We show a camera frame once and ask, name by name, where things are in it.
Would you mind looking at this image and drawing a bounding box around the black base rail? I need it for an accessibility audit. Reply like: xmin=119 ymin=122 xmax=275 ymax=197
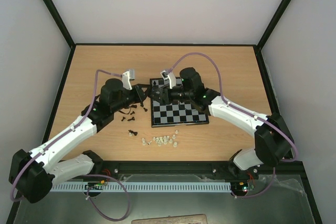
xmin=26 ymin=160 xmax=305 ymax=180

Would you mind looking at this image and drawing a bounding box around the black and grey chessboard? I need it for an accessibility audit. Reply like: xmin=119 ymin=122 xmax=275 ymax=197
xmin=149 ymin=77 xmax=210 ymax=129

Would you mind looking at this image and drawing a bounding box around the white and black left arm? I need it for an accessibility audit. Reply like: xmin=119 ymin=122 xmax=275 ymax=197
xmin=9 ymin=78 xmax=150 ymax=204

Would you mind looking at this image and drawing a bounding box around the white chess pieces cluster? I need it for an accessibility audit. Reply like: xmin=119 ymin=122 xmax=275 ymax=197
xmin=152 ymin=134 xmax=176 ymax=146

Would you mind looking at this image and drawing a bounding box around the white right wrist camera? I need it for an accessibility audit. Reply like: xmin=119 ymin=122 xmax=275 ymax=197
xmin=161 ymin=69 xmax=176 ymax=89

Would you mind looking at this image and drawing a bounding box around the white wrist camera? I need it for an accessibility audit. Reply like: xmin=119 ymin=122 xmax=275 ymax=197
xmin=122 ymin=69 xmax=135 ymax=90
xmin=161 ymin=69 xmax=176 ymax=89

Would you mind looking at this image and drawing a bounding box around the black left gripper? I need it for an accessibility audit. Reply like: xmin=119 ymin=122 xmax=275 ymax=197
xmin=112 ymin=83 xmax=150 ymax=112

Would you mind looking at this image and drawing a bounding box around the black enclosure frame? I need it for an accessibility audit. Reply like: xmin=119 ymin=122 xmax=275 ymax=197
xmin=5 ymin=0 xmax=336 ymax=224

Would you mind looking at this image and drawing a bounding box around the small circuit board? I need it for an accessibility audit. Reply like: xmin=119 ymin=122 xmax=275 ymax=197
xmin=236 ymin=180 xmax=256 ymax=192

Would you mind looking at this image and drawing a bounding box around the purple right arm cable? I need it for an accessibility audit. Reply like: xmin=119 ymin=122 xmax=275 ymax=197
xmin=165 ymin=52 xmax=299 ymax=199

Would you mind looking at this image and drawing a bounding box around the light blue cable duct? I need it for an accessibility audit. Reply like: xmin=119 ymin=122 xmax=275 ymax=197
xmin=51 ymin=182 xmax=232 ymax=193

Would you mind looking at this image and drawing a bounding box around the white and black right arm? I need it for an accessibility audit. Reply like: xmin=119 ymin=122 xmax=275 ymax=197
xmin=151 ymin=67 xmax=293 ymax=178

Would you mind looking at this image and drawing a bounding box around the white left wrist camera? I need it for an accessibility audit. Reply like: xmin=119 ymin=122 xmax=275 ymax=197
xmin=122 ymin=69 xmax=135 ymax=90

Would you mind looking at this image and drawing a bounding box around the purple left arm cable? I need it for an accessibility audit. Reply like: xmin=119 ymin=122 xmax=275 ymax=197
xmin=9 ymin=69 xmax=131 ymax=220

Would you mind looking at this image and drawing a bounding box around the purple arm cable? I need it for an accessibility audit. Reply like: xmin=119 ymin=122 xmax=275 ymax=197
xmin=165 ymin=52 xmax=299 ymax=199
xmin=9 ymin=69 xmax=131 ymax=220

